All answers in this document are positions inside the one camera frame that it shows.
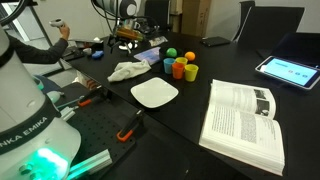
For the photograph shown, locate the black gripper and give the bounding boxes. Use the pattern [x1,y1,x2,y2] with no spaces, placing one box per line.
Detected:
[107,19,144,54]

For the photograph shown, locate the white terry towel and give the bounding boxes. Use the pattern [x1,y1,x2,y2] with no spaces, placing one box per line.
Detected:
[107,60,151,82]

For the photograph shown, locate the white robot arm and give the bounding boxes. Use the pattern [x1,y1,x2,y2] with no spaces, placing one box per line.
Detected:
[91,0,143,53]

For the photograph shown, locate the operator dark sleeve forearm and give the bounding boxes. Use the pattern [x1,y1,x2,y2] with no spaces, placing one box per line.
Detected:
[8,35,68,64]

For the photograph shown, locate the white Franka robot base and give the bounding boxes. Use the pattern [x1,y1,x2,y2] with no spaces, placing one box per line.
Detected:
[0,30,81,180]

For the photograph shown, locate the white square plate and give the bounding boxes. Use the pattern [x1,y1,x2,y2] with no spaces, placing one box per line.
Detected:
[130,77,179,108]

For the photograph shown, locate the operator hand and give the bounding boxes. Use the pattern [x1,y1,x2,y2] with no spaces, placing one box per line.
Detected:
[59,23,70,40]

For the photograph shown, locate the blue object on table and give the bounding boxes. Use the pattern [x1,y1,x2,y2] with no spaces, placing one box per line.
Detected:
[92,51,104,60]

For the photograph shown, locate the purple UIST booklet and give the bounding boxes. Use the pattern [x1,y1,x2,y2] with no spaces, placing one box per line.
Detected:
[135,47,160,65]

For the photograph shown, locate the clear snack bag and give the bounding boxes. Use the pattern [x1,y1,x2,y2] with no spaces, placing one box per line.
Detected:
[149,36,167,47]

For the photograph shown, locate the green ball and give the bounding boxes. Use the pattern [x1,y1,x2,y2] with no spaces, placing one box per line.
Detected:
[166,48,177,57]

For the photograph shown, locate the blue plastic cup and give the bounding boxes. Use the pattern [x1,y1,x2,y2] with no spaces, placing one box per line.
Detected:
[163,58,175,74]

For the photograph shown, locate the orange plastic cup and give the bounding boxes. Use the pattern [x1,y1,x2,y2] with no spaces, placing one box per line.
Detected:
[172,63,184,79]

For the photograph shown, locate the yellow cup back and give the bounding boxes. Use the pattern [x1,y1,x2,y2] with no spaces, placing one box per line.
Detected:
[175,57,188,65]

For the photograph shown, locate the yellow cup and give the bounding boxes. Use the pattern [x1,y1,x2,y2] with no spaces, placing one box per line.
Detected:
[175,57,188,65]
[185,64,199,82]

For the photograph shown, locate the orange ball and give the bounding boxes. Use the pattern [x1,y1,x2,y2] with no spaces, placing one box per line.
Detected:
[185,51,196,61]

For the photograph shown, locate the white VR controller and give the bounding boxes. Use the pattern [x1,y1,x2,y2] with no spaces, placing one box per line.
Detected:
[49,19,64,27]

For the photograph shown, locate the cardboard box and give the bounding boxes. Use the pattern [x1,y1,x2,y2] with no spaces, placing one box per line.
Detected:
[181,0,211,37]

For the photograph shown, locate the yellow cup front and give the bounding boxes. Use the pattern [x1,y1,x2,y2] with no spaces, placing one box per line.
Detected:
[185,64,199,82]

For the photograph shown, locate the black phone on table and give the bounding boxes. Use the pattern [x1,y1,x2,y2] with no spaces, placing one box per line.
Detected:
[200,36,230,47]

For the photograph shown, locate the black perforated breadboard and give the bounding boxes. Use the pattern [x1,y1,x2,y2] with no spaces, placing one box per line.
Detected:
[55,83,135,180]

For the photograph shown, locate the orange black clamp near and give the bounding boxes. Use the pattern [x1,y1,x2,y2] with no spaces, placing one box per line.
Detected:
[116,110,144,142]

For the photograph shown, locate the black office chair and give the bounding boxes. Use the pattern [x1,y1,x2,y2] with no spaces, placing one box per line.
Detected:
[233,0,305,49]

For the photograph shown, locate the open white paper book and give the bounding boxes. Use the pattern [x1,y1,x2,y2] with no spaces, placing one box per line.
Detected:
[199,79,285,176]

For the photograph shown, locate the tablet with blue screen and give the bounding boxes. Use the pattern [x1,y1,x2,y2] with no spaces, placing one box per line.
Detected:
[255,56,320,90]

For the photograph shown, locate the aluminium rail profile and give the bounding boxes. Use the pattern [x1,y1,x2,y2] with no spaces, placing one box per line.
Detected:
[66,149,112,180]

